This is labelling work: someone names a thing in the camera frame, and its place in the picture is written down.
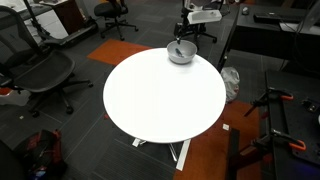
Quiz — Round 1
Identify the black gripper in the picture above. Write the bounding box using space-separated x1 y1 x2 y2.
175 22 188 45

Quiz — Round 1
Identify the grey bowl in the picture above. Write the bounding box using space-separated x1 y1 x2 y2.
166 39 198 65

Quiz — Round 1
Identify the black padded office chair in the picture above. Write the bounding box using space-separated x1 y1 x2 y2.
93 0 139 42

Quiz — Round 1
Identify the black office desk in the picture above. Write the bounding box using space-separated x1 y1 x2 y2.
216 3 320 73

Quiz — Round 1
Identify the black keyboard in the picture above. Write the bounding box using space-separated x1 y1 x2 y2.
253 12 284 24

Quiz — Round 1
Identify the dark brown wooden cabinet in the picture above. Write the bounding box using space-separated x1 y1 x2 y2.
39 0 88 34

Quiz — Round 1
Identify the black scooter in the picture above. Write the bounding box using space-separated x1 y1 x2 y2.
21 0 99 48

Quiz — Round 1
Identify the white table base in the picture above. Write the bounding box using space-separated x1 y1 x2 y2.
132 137 193 172

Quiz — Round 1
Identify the white cabinet desk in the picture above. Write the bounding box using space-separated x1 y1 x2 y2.
0 0 71 40

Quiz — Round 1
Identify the grey monitor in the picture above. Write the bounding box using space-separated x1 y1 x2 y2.
298 0 320 34

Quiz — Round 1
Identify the black mesh office chair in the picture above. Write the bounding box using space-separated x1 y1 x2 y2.
0 4 94 118

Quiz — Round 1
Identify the small black electronic box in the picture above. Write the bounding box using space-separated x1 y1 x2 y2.
301 98 320 114

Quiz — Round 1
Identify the white plastic container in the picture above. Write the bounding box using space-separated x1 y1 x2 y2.
0 87 31 107

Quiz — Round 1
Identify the red and black backpack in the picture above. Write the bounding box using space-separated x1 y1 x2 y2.
13 129 68 180

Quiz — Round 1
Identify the black clamp orange handle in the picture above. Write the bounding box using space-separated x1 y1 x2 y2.
251 129 307 158
244 87 295 118

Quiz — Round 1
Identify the black stand post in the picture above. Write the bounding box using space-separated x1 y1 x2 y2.
226 128 268 180

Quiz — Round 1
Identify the black robot mount table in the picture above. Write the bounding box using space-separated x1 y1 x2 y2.
264 69 320 180

